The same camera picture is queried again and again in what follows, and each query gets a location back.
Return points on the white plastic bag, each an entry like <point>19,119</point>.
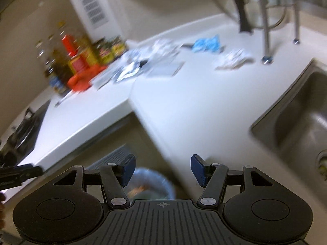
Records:
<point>233,60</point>

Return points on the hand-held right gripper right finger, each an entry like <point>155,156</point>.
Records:
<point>199,169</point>

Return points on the glass jar yellow label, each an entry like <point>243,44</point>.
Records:
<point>106,53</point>
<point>119,47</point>

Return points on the person's left hand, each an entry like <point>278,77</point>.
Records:
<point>2,209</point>

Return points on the black burner grate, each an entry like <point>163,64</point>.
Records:
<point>24,125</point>

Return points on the metal dish rack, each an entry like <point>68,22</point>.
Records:
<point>267,30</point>

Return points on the oil bottle with blue label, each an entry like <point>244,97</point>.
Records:
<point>57,74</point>

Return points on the oil jug red yellow label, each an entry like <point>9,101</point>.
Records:
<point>84,60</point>

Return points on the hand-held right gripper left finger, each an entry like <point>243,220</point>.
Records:
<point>129,169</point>

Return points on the black glass gas cooktop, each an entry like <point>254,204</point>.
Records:
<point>28,137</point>

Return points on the stainless steel sink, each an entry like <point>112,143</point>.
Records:
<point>299,122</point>

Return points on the silver foil packet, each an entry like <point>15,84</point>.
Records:
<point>130,72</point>

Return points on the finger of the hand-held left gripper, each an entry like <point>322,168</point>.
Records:
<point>20,174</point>

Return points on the white wall vent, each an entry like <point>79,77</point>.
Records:
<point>90,2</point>

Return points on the red plastic bag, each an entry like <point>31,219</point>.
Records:
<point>84,80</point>

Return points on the white plastic packet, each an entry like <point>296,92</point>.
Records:
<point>166,69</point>

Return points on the blue glove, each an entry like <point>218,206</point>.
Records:
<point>205,44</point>

